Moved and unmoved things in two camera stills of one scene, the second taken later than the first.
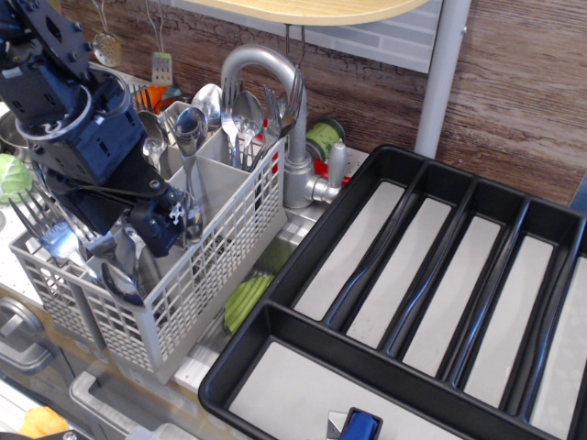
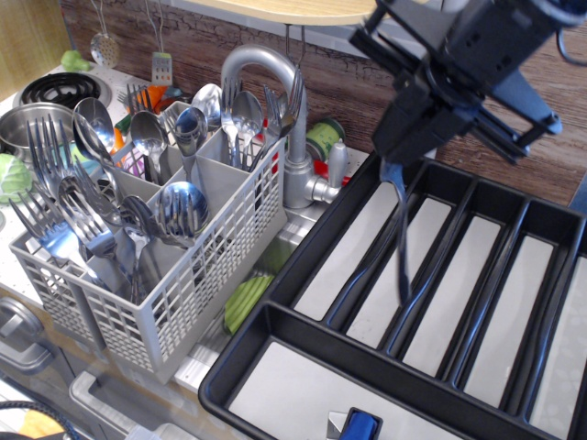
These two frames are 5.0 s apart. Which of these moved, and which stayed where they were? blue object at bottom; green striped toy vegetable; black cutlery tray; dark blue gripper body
Moved: dark blue gripper body
Stayed: blue object at bottom; black cutlery tray; green striped toy vegetable
